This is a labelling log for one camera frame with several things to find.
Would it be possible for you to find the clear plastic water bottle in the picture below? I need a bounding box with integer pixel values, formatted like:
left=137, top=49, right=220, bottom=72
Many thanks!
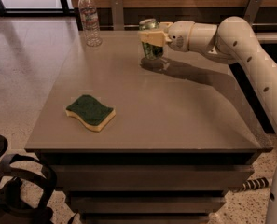
left=78, top=0, right=102, bottom=47

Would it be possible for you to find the left metal wall bracket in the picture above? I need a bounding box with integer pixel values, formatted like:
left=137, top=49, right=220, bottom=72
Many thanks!
left=110, top=0, right=124, bottom=31

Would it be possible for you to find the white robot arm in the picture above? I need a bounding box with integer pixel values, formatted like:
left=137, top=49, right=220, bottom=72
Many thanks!
left=138, top=17, right=277, bottom=134

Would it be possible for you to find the black bag with straps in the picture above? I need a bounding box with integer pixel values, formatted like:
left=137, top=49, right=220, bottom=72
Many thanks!
left=0, top=131, right=78, bottom=224

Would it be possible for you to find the cabinet drawer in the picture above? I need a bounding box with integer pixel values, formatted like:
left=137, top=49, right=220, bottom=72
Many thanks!
left=71, top=197, right=225, bottom=214
left=52, top=165, right=254, bottom=191
left=83, top=215, right=209, bottom=224

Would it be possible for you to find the middle cabinet drawer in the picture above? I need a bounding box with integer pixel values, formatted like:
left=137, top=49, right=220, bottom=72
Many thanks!
left=71, top=197, right=225, bottom=214

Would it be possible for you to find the black white striped cable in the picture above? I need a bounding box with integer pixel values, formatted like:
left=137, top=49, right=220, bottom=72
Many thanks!
left=237, top=176, right=270, bottom=192

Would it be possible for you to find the metal wall bracket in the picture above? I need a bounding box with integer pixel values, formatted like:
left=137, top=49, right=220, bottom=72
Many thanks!
left=243, top=0, right=263, bottom=22
left=110, top=0, right=124, bottom=31

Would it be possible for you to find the bottom cabinet drawer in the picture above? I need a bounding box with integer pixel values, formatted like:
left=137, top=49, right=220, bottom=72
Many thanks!
left=83, top=215, right=209, bottom=224

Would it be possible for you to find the green and yellow sponge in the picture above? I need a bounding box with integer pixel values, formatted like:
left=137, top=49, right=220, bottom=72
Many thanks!
left=65, top=94, right=116, bottom=132

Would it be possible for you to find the top cabinet drawer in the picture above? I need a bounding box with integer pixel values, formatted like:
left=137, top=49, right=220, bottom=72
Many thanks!
left=52, top=165, right=254, bottom=191

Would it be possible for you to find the green soda can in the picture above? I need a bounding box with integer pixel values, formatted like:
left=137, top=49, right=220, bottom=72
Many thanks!
left=139, top=18, right=163, bottom=60

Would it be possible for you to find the grey drawer cabinet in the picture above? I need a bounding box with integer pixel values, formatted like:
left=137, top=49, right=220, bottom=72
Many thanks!
left=26, top=32, right=270, bottom=218

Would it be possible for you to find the right metal wall bracket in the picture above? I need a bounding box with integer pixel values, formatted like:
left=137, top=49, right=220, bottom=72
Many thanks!
left=243, top=0, right=263, bottom=22

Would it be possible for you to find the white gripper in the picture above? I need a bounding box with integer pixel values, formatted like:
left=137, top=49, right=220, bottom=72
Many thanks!
left=138, top=21, right=194, bottom=51

